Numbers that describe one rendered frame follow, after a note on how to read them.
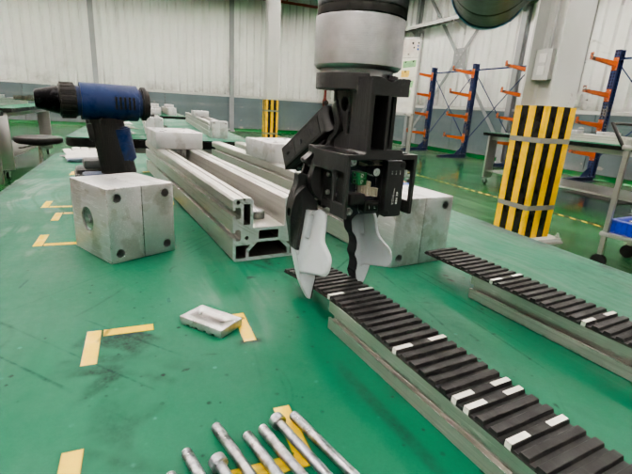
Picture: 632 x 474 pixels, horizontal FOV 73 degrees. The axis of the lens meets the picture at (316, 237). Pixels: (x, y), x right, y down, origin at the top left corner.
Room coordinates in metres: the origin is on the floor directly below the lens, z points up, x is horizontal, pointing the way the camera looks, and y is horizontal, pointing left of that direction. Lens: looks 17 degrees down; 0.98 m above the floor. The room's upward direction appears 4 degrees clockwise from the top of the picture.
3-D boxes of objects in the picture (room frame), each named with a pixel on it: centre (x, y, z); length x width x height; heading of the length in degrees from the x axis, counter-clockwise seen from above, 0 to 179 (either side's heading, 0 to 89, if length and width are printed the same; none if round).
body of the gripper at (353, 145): (0.39, -0.03, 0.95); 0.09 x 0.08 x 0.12; 29
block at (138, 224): (0.56, 0.26, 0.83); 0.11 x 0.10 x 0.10; 142
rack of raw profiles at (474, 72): (10.73, -3.22, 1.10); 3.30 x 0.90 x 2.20; 23
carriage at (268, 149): (0.99, 0.09, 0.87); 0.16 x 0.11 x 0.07; 29
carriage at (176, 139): (1.11, 0.38, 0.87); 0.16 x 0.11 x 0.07; 29
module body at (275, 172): (0.99, 0.09, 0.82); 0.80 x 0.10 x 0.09; 29
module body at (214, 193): (0.90, 0.26, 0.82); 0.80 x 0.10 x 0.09; 29
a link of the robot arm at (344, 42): (0.40, -0.03, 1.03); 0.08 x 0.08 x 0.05
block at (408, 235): (0.61, -0.13, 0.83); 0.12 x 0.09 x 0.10; 119
